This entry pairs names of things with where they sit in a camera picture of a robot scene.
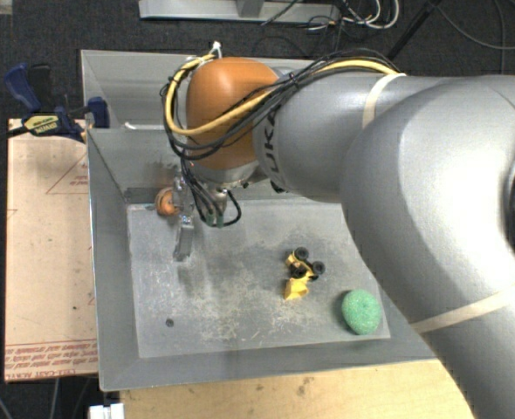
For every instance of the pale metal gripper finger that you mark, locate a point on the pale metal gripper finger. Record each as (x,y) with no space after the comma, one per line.
(184,240)
(180,197)

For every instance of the orange round toy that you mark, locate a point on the orange round toy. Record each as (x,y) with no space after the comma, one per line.
(164,203)

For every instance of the grey metal bin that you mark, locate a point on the grey metal bin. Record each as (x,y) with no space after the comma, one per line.
(240,321)

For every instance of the yellow toy vehicle black wheels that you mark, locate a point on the yellow toy vehicle black wheels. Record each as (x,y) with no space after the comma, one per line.
(299,277)

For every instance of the brown cardboard board red print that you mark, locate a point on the brown cardboard board red print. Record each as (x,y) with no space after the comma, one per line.
(48,256)

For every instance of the green round sponge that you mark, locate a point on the green round sponge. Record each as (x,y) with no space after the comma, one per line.
(361,311)

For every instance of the black cylinder on white bracket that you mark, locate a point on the black cylinder on white bracket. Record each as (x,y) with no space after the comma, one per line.
(245,185)

